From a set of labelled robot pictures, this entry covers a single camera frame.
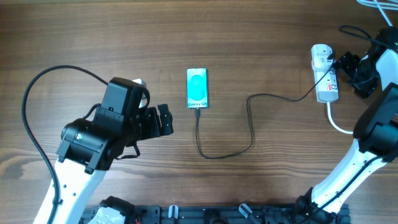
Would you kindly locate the teal screen Galaxy smartphone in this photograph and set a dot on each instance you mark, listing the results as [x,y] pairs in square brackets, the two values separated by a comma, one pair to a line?
[197,88]

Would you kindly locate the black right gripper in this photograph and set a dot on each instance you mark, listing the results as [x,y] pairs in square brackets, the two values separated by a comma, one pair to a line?
[364,87]

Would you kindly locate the white power strip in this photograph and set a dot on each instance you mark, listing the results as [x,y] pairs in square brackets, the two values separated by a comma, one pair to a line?
[326,87]

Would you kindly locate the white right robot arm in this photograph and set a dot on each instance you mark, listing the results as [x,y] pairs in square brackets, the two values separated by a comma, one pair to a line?
[374,135]

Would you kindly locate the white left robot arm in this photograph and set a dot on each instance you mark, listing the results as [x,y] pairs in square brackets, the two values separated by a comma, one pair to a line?
[88,148]

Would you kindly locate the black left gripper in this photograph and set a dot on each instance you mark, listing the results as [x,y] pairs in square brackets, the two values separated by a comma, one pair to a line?
[154,129]

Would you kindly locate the white USB charger plug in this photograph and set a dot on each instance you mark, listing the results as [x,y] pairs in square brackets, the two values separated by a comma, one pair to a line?
[322,62]

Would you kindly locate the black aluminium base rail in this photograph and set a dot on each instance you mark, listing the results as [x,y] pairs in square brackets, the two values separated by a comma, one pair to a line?
[160,215]

